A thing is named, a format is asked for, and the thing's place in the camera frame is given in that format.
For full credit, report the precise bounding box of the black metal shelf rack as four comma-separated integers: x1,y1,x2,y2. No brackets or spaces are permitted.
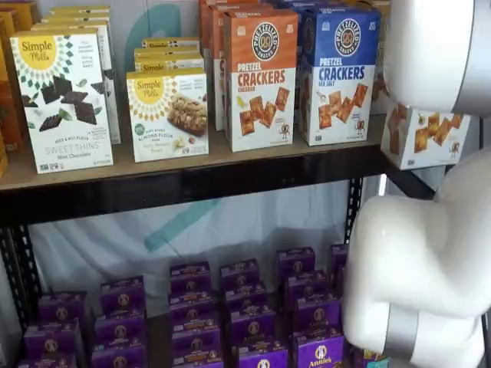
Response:
0,110,481,338

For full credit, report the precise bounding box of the orange pretzel crackers box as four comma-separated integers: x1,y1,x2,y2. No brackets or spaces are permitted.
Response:
223,9,299,153
209,4,275,132
198,0,265,53

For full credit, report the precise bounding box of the purple Annie's box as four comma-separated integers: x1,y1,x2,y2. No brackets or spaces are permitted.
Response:
100,275,146,316
284,271,327,304
38,293,87,327
237,340,288,368
94,310,147,346
170,262,211,294
229,306,276,346
172,347,223,368
220,259,262,289
23,320,84,360
168,291,216,324
276,247,316,281
295,297,341,331
171,317,222,352
293,331,345,368
330,244,348,285
351,344,389,368
91,339,147,368
225,283,269,312
17,352,77,368

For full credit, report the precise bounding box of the white almond flour bars box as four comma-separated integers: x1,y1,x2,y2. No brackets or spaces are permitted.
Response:
141,37,200,51
126,67,210,163
133,48,204,62
134,59,206,74

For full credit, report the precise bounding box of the blue pretzel crackers box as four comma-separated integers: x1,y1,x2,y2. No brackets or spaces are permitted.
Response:
298,8,383,147
283,2,381,12

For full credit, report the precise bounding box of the white Sweet Thins box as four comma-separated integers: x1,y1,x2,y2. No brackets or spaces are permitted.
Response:
10,28,115,176
41,13,114,70
49,5,111,17
31,21,122,146

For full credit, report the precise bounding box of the brown orange snack box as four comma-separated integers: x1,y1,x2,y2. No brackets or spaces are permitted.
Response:
0,10,28,154
0,49,9,178
0,1,41,34

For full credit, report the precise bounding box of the white backdrop with teal logo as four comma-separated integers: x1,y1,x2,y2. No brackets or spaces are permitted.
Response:
28,0,388,304

